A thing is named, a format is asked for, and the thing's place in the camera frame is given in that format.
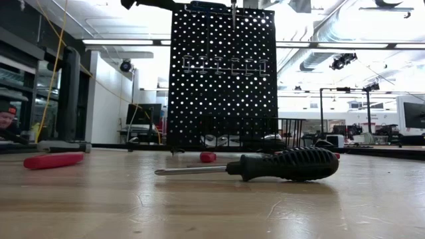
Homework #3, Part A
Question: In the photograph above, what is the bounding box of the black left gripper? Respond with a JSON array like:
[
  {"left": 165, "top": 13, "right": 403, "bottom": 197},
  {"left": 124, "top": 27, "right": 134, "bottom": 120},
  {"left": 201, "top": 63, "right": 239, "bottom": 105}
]
[{"left": 121, "top": 0, "right": 177, "bottom": 10}]

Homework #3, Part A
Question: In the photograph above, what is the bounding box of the grey and black screwdriver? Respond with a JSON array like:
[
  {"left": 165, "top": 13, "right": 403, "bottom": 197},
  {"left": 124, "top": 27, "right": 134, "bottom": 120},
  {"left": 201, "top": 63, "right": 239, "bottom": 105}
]
[{"left": 36, "top": 140, "right": 93, "bottom": 154}]

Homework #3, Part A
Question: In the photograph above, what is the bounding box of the black ribbed-handle screwdriver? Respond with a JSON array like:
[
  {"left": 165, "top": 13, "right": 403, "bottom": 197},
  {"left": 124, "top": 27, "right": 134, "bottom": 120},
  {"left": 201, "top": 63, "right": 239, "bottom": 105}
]
[{"left": 154, "top": 146, "right": 340, "bottom": 183}]

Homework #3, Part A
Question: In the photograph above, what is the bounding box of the ceiling light strip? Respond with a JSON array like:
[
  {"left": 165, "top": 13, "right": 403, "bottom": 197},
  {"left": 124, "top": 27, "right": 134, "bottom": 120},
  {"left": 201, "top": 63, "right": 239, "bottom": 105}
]
[
  {"left": 82, "top": 39, "right": 172, "bottom": 46},
  {"left": 275, "top": 41, "right": 425, "bottom": 50}
]

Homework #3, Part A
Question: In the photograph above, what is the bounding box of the black computer monitor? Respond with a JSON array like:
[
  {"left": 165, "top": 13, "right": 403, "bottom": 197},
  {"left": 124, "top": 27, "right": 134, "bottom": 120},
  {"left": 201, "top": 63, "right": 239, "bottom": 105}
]
[
  {"left": 403, "top": 102, "right": 425, "bottom": 129},
  {"left": 126, "top": 103, "right": 163, "bottom": 126}
]

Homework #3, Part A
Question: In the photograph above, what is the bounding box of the black perforated pegboard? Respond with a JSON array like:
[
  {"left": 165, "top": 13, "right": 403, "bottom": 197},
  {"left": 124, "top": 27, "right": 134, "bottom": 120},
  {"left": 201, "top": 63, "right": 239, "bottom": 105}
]
[{"left": 167, "top": 1, "right": 280, "bottom": 149}]

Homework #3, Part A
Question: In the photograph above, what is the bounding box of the dark glass cabinet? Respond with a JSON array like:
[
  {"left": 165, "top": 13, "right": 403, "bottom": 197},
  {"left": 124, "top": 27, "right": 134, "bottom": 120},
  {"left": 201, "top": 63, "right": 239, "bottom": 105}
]
[{"left": 0, "top": 26, "right": 62, "bottom": 143}]

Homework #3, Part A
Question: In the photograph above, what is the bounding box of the person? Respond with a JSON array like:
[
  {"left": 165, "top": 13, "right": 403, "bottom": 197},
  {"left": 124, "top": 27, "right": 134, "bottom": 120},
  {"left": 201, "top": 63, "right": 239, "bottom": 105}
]
[{"left": 0, "top": 103, "right": 18, "bottom": 131}]

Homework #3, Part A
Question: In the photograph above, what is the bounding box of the black ceiling spotlight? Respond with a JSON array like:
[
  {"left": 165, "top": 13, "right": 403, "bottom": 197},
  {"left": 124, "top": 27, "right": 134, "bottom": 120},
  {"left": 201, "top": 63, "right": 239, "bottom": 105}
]
[{"left": 329, "top": 52, "right": 359, "bottom": 71}]

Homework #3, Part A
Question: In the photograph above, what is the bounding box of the black pipe stand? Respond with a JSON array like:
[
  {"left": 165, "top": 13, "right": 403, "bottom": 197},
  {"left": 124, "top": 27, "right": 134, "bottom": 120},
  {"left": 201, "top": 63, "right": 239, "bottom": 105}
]
[{"left": 319, "top": 82, "right": 381, "bottom": 133}]

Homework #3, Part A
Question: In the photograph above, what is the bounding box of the white box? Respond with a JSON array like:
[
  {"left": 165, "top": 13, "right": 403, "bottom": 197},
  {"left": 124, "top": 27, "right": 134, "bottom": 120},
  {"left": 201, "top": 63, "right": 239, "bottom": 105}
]
[{"left": 325, "top": 133, "right": 345, "bottom": 149}]

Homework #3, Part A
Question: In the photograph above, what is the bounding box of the cluttered workbench equipment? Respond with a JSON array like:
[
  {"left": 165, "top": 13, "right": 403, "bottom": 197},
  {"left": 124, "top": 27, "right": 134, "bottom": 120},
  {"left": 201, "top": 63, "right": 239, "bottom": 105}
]
[{"left": 345, "top": 122, "right": 402, "bottom": 147}]

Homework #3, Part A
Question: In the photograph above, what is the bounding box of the black dome camera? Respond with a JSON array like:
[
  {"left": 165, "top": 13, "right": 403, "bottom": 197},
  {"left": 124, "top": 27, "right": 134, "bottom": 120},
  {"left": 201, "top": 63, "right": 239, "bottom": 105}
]
[{"left": 119, "top": 58, "right": 133, "bottom": 73}]

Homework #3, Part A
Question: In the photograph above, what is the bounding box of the chrome wire ring holder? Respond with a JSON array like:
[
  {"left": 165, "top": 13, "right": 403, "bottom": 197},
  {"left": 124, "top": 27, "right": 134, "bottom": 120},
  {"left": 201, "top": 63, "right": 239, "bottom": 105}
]
[{"left": 181, "top": 53, "right": 270, "bottom": 78}]

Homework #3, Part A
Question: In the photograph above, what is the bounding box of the yellow cable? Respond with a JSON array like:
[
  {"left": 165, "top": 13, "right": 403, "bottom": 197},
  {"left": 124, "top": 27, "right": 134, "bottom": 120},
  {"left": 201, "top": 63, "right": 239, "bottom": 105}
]
[{"left": 35, "top": 0, "right": 160, "bottom": 144}]

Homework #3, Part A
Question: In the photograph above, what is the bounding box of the silver ventilation duct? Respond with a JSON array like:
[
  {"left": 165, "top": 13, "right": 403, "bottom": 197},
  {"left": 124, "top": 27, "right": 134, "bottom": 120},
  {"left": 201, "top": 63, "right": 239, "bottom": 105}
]
[{"left": 299, "top": 52, "right": 333, "bottom": 72}]

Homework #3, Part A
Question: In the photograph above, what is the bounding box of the black wire basket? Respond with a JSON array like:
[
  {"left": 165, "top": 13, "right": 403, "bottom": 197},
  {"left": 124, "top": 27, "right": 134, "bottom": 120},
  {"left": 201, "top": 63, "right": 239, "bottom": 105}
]
[{"left": 197, "top": 115, "right": 305, "bottom": 149}]

